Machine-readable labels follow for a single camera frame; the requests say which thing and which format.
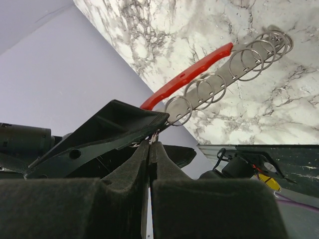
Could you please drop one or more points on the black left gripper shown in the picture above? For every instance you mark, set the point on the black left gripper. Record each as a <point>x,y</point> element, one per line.
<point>21,145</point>

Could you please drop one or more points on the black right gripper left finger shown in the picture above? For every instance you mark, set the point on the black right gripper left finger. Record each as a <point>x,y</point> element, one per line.
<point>114,207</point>

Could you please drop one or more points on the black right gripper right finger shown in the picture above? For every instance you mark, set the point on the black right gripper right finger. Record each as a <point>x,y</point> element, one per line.
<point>183,208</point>

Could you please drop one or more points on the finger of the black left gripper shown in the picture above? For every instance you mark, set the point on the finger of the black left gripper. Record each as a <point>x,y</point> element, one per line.
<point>176,156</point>
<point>88,150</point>

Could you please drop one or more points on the grey red key organizer plate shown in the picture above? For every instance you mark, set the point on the grey red key organizer plate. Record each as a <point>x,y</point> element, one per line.
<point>206,81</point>

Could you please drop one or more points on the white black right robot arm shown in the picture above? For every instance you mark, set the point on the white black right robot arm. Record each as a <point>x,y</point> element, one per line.
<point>229,168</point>

